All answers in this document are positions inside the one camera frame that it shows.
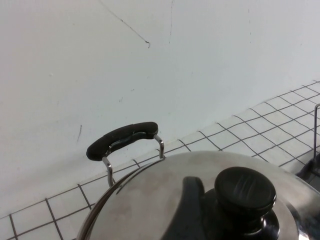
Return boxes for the stainless steel pot black handles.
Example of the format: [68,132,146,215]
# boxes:
[76,121,166,240]

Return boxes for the steel pot lid black knob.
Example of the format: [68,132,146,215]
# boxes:
[81,150,320,240]

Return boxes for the white black-grid tablecloth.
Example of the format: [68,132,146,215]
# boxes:
[0,79,320,240]

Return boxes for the grey tray wire lid rack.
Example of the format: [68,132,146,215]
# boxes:
[294,104,320,181]

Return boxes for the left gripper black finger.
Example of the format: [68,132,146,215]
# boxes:
[159,176,206,240]

